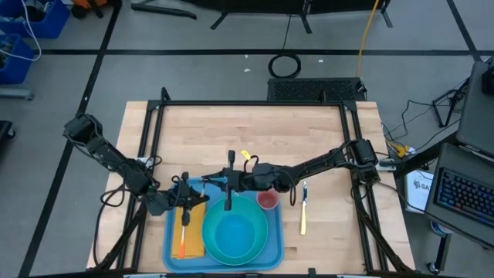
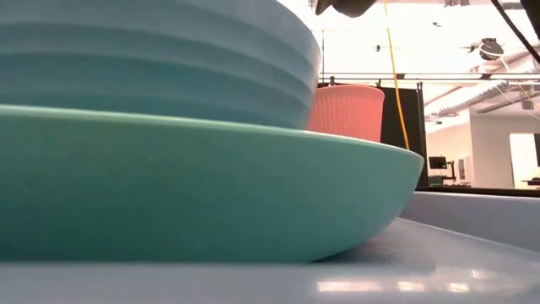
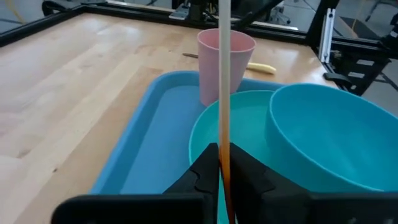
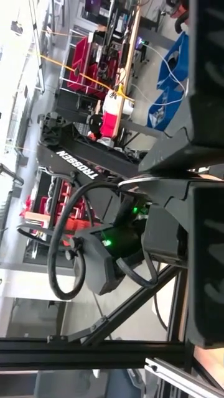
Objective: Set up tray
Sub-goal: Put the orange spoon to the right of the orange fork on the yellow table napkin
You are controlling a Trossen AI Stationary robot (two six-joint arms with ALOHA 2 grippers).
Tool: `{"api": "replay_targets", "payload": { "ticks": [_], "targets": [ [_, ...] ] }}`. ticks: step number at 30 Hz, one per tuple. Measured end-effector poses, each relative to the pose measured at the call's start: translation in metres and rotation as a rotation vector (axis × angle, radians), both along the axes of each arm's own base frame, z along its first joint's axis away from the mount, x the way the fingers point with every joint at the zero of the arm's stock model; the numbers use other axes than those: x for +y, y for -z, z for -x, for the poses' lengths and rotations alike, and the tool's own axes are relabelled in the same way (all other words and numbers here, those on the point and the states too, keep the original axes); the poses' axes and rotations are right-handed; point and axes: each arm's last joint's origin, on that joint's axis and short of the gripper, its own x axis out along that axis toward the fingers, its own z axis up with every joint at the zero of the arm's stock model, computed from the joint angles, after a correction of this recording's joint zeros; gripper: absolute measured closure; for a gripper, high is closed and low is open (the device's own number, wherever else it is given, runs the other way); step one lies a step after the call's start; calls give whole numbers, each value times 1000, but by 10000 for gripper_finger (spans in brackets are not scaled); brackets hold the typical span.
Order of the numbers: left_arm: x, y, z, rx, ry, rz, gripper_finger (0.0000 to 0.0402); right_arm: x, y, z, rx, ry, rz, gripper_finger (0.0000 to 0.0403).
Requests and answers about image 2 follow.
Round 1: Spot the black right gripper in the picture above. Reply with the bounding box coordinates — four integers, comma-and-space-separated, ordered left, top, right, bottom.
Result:
314, 0, 380, 19

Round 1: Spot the pink plastic cup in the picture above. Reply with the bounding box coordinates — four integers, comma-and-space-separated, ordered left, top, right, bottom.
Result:
306, 84, 386, 144

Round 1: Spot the blue plastic bowl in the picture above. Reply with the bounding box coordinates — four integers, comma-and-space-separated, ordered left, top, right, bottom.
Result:
0, 0, 322, 130

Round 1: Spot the teal plastic plate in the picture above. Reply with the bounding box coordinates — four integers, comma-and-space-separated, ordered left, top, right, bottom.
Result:
0, 104, 425, 263

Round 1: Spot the long ceiling light bar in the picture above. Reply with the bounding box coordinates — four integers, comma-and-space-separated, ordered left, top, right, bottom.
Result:
319, 72, 540, 82

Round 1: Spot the black ceiling device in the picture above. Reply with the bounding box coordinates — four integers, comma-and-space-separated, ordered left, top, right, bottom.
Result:
478, 37, 505, 62

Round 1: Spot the black background monitor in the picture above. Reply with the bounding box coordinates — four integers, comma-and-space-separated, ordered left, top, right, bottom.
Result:
428, 155, 449, 171

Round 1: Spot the yellow cable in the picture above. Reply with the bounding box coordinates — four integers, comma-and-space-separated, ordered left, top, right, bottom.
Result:
381, 0, 411, 151

